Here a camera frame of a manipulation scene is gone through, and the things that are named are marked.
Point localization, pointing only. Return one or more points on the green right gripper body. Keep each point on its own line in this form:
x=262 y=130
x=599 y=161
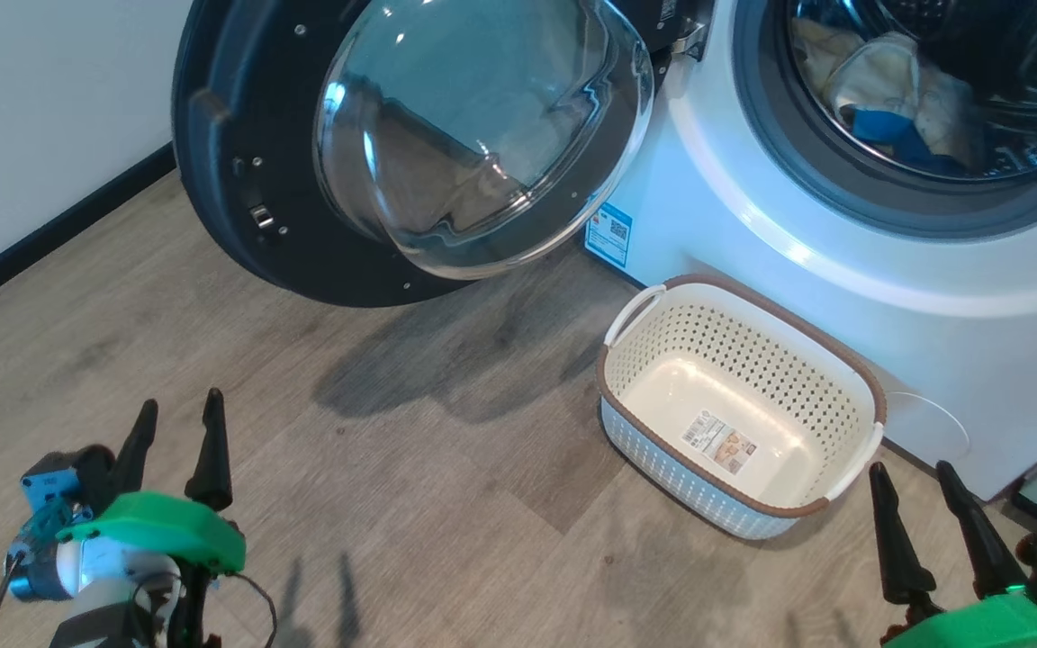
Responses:
x=996 y=625

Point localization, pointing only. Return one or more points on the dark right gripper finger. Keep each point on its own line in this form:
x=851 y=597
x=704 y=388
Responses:
x=901 y=558
x=987 y=558

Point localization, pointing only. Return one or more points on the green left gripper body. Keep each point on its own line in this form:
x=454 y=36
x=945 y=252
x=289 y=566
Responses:
x=167 y=531

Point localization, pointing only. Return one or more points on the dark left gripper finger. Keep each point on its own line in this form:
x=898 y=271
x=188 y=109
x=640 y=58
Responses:
x=134 y=459
x=211 y=459

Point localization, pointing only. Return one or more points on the round black glass washer door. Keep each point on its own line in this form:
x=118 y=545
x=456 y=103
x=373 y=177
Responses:
x=257 y=135

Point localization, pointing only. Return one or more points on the blue cloth item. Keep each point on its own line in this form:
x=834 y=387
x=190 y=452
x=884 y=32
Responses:
x=897 y=139

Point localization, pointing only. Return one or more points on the pale yellow bear print garment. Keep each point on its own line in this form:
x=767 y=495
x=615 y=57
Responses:
x=946 y=112
x=816 y=54

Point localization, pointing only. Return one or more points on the white front-load washing machine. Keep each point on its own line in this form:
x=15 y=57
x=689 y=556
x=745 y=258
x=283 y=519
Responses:
x=933 y=360

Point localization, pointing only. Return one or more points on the cream perforated laundry basket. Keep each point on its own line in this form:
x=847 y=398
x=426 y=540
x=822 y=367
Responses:
x=662 y=468

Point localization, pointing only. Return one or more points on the grey rubber door gasket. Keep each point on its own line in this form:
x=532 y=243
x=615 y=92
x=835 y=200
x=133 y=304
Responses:
x=770 y=117

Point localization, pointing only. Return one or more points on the metal door hinge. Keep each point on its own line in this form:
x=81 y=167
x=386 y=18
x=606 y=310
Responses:
x=688 y=38

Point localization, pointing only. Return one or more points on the round drain filter cover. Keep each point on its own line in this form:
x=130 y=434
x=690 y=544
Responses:
x=933 y=423

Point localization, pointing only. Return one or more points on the blue energy label sticker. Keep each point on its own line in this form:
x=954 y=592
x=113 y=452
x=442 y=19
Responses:
x=608 y=234

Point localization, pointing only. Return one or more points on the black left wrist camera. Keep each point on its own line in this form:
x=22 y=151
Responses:
x=59 y=481

